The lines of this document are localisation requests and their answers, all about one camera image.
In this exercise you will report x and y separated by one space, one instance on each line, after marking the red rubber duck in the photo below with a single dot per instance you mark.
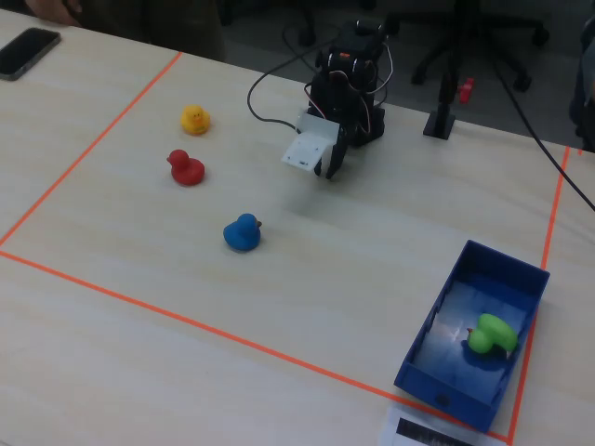
186 169

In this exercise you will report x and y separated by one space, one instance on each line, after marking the blue rubber duck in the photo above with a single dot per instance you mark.
241 234

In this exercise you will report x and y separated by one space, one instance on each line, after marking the green rubber duck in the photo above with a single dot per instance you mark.
495 332

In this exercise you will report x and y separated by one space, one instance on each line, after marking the white paper with black bar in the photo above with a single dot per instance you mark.
390 427

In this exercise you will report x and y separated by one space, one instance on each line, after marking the black camera stand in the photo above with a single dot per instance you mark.
439 125

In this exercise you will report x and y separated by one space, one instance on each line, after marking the person's hand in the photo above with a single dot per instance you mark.
53 11

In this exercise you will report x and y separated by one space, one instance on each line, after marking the orange tape strip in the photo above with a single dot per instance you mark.
232 337
93 145
555 209

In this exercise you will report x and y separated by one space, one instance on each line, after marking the black smartphone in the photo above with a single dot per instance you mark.
25 53

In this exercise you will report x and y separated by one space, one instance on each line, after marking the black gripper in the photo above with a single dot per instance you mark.
337 150

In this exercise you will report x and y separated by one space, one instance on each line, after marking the yellow rubber duck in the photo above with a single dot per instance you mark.
195 121

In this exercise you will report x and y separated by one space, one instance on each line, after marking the black office chair base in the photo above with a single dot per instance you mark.
307 32
523 82

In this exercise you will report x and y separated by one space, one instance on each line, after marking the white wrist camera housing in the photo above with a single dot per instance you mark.
309 146

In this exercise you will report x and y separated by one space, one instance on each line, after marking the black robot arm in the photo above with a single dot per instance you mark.
369 130

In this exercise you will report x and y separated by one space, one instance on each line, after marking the blue plastic box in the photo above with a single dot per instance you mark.
465 406

